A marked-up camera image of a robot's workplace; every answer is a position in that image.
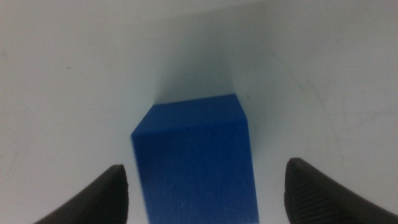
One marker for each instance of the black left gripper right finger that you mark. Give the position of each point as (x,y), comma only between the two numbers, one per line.
(314,199)

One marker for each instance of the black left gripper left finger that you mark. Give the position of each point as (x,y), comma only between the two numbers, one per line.
(102,202)

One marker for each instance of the blue cube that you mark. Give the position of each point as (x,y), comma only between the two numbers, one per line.
(196,161)

